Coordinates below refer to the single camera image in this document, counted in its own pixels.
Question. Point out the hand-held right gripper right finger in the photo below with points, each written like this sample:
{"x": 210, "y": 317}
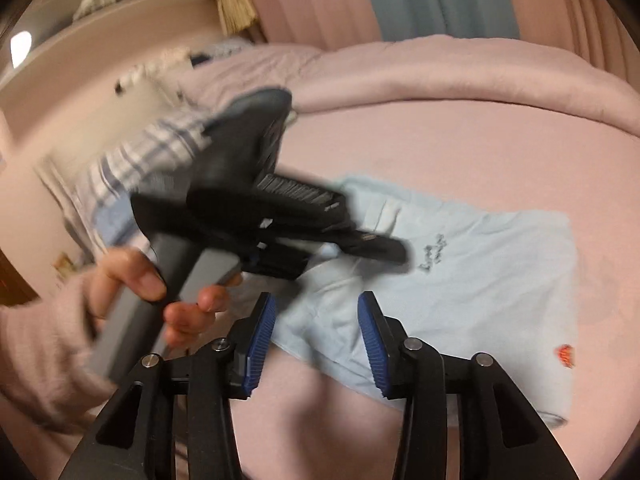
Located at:
{"x": 374, "y": 347}

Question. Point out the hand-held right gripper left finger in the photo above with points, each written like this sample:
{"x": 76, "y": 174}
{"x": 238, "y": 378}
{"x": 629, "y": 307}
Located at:
{"x": 259, "y": 345}

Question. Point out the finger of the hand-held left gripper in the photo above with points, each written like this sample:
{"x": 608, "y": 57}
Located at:
{"x": 380, "y": 247}
{"x": 280, "y": 265}

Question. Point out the light blue strawberry print pants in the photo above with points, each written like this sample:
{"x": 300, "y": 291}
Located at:
{"x": 475, "y": 285}

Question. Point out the person's left forearm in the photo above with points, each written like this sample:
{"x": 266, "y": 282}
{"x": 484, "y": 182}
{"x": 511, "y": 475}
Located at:
{"x": 40, "y": 350}

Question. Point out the person's left hand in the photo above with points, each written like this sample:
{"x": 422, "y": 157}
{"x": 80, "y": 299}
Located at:
{"x": 140, "y": 275}

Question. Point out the plaid pillow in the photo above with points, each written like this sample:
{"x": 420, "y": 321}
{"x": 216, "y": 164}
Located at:
{"x": 145, "y": 160}

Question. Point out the folded light blue jeans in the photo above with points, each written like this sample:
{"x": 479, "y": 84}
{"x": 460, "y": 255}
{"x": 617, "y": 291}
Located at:
{"x": 115, "y": 222}

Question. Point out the folded dark blue jeans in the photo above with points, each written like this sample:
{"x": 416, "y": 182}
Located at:
{"x": 265, "y": 99}

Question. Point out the white plush toy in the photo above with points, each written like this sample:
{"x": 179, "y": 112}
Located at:
{"x": 150, "y": 72}

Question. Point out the blue checked cloth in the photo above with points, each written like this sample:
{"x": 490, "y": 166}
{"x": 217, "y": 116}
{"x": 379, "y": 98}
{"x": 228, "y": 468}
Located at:
{"x": 222, "y": 50}

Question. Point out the pink duvet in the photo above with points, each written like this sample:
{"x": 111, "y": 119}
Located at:
{"x": 425, "y": 80}

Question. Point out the yellow pleated cloth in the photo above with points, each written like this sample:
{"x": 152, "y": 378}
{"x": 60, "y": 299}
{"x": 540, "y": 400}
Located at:
{"x": 237, "y": 7}

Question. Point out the pink curtain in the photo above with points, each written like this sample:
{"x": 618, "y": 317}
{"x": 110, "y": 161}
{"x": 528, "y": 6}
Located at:
{"x": 300, "y": 0}
{"x": 580, "y": 15}

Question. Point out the glowing white lamp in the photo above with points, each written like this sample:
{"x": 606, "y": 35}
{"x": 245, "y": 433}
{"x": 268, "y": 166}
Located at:
{"x": 21, "y": 47}

